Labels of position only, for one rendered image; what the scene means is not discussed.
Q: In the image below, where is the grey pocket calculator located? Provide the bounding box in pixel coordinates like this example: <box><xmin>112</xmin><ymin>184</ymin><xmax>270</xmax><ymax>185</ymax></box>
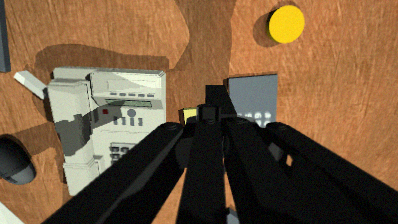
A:
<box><xmin>0</xmin><ymin>0</ymin><xmax>11</xmax><ymax>72</ymax></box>

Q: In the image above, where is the dark grey computer mouse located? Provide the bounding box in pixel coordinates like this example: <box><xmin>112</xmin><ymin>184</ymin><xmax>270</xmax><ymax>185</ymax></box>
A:
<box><xmin>0</xmin><ymin>139</ymin><xmax>36</xmax><ymax>185</ymax></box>

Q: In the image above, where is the white desk phone body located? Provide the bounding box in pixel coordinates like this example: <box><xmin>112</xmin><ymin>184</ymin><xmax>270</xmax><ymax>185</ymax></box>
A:
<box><xmin>51</xmin><ymin>66</ymin><xmax>166</xmax><ymax>174</ymax></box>

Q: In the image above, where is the yellow cylinder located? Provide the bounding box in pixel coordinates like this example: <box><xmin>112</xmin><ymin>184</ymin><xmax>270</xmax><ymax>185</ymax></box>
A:
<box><xmin>265</xmin><ymin>6</ymin><xmax>304</xmax><ymax>43</ymax></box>

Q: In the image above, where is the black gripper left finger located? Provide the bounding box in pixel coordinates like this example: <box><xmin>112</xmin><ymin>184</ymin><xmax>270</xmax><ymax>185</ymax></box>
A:
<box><xmin>41</xmin><ymin>85</ymin><xmax>228</xmax><ymax>224</ymax></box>

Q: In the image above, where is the yellow sticky note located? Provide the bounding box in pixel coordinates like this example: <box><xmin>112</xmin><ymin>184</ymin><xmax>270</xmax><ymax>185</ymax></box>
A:
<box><xmin>184</xmin><ymin>107</ymin><xmax>196</xmax><ymax>125</ymax></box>

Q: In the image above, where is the beige telephone handset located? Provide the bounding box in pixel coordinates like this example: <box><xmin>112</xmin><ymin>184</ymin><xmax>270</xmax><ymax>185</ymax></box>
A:
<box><xmin>47</xmin><ymin>80</ymin><xmax>99</xmax><ymax>196</ymax></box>

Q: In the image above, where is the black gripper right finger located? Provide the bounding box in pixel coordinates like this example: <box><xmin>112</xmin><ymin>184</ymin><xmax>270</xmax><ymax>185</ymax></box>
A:
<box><xmin>215</xmin><ymin>85</ymin><xmax>398</xmax><ymax>224</ymax></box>

